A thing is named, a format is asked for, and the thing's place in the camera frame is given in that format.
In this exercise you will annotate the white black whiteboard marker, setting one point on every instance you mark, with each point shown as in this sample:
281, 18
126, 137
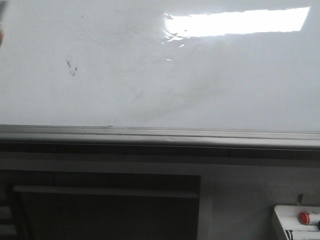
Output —
3, 6

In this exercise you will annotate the white control box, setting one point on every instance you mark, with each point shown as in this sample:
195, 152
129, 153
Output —
287, 226

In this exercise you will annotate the red emergency stop button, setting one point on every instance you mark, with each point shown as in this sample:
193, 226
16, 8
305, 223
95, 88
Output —
304, 218

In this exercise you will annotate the white whiteboard with aluminium frame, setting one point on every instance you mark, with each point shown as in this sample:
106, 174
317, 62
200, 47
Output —
162, 73

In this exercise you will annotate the dark cabinet with white frame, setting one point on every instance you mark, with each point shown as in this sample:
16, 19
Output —
48, 205

